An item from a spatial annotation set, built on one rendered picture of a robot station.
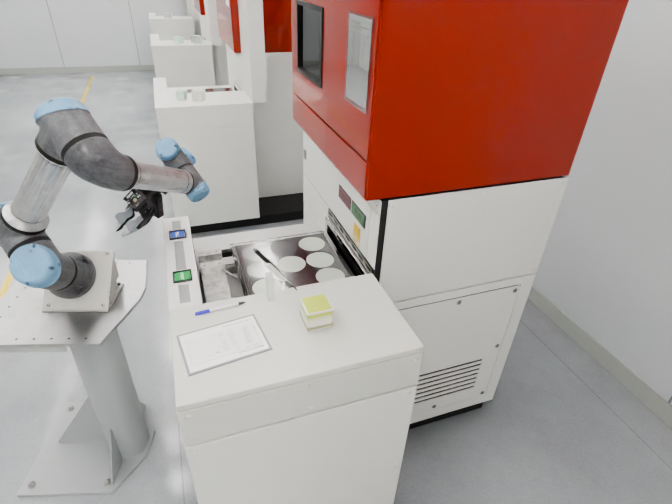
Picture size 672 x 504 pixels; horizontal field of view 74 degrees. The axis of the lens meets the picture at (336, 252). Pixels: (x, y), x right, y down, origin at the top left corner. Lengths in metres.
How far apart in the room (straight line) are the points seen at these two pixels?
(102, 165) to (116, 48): 8.12
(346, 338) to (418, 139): 0.58
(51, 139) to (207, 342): 0.61
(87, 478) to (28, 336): 0.81
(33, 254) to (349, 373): 0.93
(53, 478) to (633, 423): 2.58
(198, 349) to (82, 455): 1.21
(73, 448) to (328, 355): 1.47
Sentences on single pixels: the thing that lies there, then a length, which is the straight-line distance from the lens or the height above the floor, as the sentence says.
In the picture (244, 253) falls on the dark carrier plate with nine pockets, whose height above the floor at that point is 0.90.
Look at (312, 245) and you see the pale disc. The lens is 1.69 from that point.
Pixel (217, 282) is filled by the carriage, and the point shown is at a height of 0.88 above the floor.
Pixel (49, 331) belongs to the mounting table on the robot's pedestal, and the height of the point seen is 0.82.
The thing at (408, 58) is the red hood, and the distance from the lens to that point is 1.22.
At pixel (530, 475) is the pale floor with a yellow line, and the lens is 2.28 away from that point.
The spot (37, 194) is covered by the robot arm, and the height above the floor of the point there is 1.25.
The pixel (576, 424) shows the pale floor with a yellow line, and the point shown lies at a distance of 2.55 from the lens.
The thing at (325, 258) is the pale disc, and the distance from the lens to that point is 1.62.
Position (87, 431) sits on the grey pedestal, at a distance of 2.30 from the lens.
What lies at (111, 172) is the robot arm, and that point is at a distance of 1.23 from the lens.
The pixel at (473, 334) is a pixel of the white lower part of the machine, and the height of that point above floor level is 0.56.
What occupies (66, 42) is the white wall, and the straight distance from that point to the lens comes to 9.38.
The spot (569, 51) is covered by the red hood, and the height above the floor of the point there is 1.61.
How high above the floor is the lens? 1.80
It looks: 33 degrees down
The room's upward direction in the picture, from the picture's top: 3 degrees clockwise
